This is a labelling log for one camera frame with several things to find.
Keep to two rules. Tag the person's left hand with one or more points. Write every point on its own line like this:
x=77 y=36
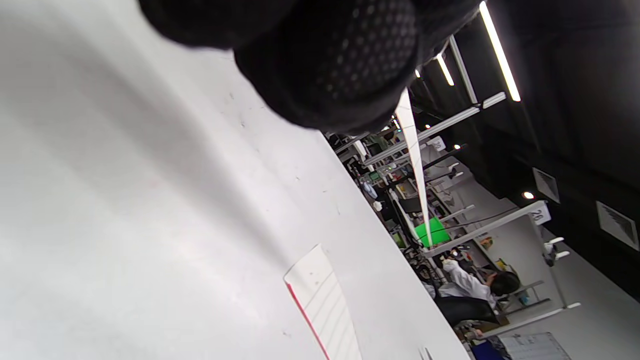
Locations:
x=325 y=55

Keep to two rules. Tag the white lined paper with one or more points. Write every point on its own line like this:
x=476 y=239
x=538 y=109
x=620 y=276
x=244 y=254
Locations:
x=412 y=145

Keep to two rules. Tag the cut lined paper piece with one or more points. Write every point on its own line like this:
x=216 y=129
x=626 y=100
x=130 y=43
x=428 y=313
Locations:
x=325 y=305

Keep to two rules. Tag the short ceiling light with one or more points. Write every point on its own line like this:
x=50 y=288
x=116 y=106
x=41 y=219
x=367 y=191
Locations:
x=445 y=70

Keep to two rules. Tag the white overhead beam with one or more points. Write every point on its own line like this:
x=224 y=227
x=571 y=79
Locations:
x=450 y=122

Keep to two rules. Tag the crumpled white tissue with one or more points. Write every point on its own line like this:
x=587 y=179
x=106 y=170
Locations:
x=377 y=205

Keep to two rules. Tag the long ceiling light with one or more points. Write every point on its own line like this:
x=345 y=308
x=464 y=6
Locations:
x=500 y=50

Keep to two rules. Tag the green box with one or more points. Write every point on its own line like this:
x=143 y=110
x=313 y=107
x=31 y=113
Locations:
x=436 y=232

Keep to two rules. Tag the white printed board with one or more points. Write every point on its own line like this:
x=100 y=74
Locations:
x=535 y=347

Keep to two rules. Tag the white partition frame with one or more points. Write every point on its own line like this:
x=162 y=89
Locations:
x=515 y=240

